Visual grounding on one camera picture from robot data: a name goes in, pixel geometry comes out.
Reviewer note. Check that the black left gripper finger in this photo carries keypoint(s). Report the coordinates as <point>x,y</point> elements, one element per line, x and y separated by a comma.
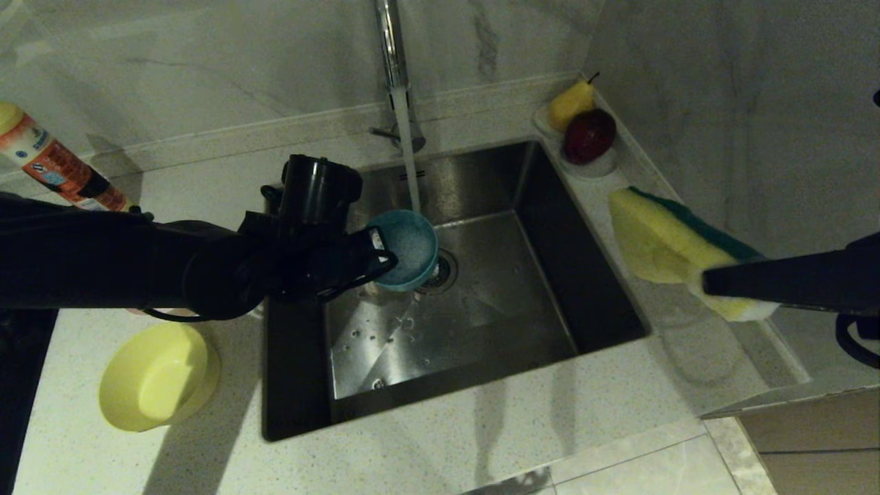
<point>375,251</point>
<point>347,287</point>

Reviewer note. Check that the pink plastic bowl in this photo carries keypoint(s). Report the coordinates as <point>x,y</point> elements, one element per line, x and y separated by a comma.
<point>134,311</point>

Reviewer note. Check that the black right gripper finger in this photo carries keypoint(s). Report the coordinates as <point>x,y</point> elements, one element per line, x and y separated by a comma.
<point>811,282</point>

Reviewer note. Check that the yellow plastic bowl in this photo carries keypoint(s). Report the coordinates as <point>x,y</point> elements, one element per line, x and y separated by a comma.
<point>158,378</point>

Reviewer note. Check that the yellow pear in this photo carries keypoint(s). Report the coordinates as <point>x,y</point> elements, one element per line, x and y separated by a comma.
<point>568,106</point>

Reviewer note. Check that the metal sink drain strainer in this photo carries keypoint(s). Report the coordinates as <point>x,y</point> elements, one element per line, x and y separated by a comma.
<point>447,275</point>

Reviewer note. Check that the stainless steel sink basin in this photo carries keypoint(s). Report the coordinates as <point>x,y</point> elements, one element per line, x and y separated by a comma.
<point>550,275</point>

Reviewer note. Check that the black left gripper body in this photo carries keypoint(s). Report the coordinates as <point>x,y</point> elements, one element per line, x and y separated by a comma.
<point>302,261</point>

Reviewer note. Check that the orange label detergent bottle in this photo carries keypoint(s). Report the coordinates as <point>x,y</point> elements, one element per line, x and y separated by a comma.
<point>48,161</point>

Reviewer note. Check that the green and yellow sponge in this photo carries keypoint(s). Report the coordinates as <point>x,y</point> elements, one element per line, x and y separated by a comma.
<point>653,240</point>

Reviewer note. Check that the dark red apple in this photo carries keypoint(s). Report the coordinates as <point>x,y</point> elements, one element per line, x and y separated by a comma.
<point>589,135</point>

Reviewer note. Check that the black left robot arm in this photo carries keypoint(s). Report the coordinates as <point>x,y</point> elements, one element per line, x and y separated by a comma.
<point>103,254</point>

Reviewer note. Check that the blue plastic bowl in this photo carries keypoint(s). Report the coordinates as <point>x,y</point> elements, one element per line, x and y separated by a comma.
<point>412,240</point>

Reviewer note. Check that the running tap water stream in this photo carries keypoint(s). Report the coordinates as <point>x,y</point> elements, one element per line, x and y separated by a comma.
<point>409,158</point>

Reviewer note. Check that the small white dish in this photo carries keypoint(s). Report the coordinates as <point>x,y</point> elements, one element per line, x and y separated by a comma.
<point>598,169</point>

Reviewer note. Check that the black induction cooktop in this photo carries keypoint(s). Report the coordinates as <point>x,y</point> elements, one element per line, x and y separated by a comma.
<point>20,412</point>

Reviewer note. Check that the chrome kitchen faucet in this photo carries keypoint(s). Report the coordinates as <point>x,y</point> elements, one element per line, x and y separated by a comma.
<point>390,48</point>

